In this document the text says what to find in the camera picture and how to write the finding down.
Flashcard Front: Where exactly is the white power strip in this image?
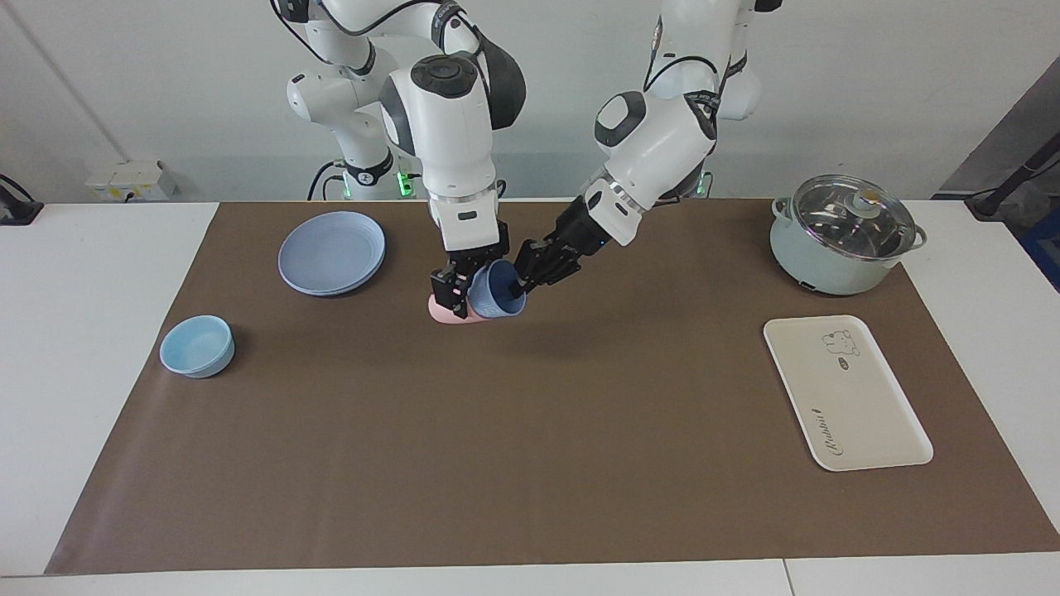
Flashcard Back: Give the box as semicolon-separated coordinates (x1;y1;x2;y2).
85;160;178;202

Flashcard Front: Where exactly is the black desk clamp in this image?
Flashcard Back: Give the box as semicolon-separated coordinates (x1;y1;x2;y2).
0;174;45;227

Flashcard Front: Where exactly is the pale green electric pot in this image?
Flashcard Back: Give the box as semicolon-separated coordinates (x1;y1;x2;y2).
768;195;928;297

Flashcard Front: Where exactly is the blue ribbed cup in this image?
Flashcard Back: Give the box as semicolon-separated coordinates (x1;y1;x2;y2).
468;259;528;320

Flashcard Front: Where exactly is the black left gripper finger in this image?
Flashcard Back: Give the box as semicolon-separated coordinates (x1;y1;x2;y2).
537;248;582;287

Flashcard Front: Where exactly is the light blue bowl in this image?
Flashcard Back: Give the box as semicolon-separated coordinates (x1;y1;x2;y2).
159;315;236;380

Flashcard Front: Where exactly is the blue box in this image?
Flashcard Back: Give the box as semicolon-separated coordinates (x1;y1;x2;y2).
1022;207;1060;292

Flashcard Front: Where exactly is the cream tray with rabbit print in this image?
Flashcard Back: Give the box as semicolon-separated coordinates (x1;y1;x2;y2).
763;315;935;473

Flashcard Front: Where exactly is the pink cup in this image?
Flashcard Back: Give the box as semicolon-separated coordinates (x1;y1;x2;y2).
427;293;491;326

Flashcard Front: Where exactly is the brown paper table mat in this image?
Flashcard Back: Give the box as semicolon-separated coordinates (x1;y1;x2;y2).
46;199;1060;576

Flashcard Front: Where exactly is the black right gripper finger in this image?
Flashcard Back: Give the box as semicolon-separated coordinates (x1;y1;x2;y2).
510;238;557;299
428;268;470;320

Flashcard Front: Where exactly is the glass pot lid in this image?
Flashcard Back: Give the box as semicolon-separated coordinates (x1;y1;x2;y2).
790;174;919;262

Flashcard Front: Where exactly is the lavender blue plate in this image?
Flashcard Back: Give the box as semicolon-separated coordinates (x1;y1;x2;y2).
277;211;388;298

